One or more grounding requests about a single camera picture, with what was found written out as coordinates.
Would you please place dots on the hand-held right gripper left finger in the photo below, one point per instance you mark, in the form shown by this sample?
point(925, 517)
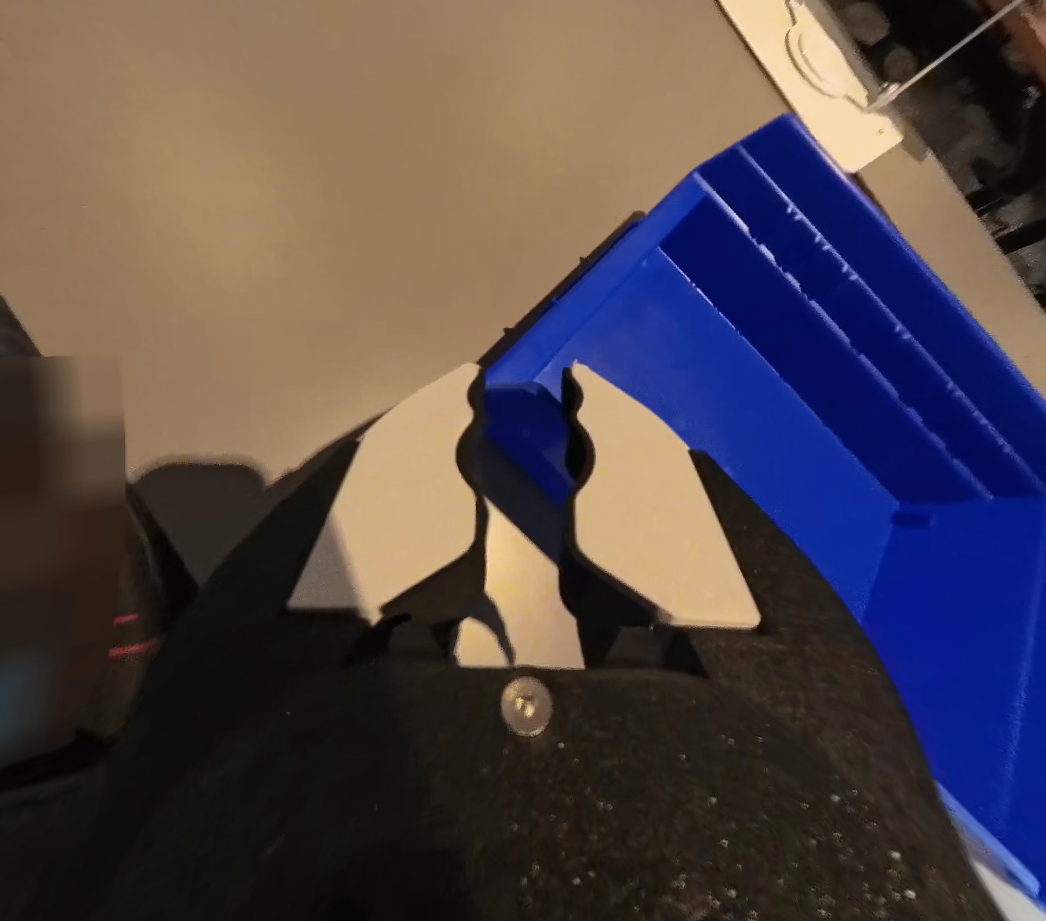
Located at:
point(400, 504)

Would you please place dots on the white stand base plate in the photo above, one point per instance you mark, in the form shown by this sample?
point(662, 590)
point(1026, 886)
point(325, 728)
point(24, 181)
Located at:
point(760, 14)

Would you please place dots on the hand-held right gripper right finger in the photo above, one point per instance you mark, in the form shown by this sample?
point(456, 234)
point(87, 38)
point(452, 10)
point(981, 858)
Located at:
point(654, 529)

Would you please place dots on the blue plastic bin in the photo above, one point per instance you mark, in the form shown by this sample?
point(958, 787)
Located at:
point(817, 406)

